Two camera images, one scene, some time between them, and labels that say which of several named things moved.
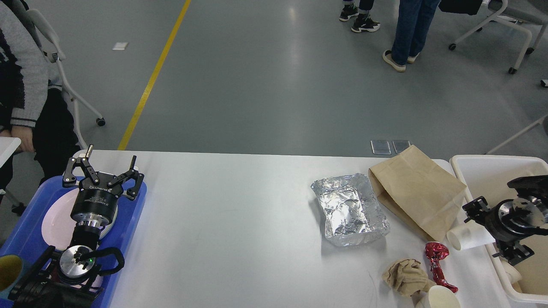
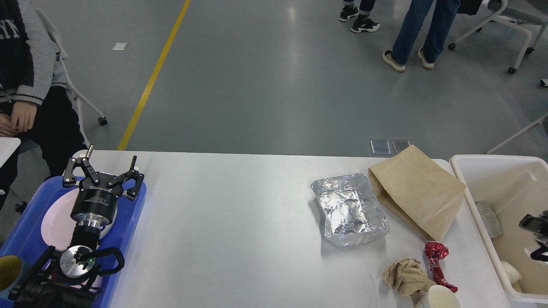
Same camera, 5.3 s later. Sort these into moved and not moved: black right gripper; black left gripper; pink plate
Moved: black right gripper
Not moved: black left gripper; pink plate
